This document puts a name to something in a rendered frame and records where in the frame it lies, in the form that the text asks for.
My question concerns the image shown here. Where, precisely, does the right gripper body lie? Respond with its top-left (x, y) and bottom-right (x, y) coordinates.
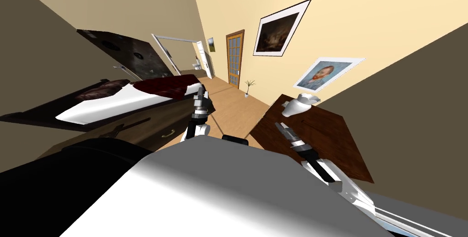
top-left (283, 127), bottom-right (303, 147)

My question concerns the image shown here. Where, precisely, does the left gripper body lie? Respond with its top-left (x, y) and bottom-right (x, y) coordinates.
top-left (192, 94), bottom-right (211, 116)

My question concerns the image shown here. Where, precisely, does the white vase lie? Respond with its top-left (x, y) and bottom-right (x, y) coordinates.
top-left (281, 93), bottom-right (322, 118)

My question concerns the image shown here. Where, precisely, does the white open door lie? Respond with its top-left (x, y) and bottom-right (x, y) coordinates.
top-left (151, 33), bottom-right (215, 80)

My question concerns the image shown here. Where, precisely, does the dark brown wooden table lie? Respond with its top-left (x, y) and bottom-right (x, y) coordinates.
top-left (244, 94), bottom-right (375, 184)

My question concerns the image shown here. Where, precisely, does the small plant in white pot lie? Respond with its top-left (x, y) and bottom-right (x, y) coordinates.
top-left (244, 79), bottom-right (256, 99)

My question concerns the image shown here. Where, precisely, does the brown glazed wooden door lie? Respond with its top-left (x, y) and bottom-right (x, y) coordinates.
top-left (225, 29), bottom-right (245, 90)

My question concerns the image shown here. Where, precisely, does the blue portrait picture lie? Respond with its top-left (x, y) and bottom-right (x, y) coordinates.
top-left (292, 57), bottom-right (367, 94)

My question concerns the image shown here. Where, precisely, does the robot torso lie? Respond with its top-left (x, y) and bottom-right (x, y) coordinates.
top-left (60, 134), bottom-right (403, 237)

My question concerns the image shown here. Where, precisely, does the dark wooden bed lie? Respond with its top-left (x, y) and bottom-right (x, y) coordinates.
top-left (0, 74), bottom-right (206, 132)

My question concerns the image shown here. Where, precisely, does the dark unframed wall painting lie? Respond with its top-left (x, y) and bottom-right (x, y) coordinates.
top-left (76, 28), bottom-right (175, 81)

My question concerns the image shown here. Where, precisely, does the dark painting in white frame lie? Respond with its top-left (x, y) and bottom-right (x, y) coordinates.
top-left (252, 0), bottom-right (313, 58)

